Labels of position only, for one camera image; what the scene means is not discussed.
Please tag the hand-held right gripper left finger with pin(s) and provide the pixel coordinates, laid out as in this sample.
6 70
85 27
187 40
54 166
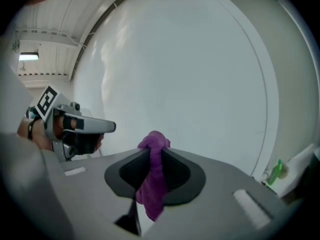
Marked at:
130 174

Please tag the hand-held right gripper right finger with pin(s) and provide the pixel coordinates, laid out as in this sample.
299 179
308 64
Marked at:
182 176

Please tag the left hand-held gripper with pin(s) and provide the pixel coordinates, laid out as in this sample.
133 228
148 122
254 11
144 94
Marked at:
47 99

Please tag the purple cloth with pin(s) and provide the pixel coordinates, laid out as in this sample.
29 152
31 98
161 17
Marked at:
153 184

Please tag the person's left forearm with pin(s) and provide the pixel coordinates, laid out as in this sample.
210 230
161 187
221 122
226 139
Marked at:
37 136

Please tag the person's left hand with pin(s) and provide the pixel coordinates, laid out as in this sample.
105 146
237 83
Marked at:
58 127

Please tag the black left wristband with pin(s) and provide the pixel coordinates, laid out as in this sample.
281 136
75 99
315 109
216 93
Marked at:
30 129

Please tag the person's white shirt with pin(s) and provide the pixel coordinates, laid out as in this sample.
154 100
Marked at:
12 96

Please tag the green bottle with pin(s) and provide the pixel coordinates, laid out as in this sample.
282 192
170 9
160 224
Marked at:
275 174

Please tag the ceiling light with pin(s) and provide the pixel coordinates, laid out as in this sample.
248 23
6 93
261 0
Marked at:
28 56

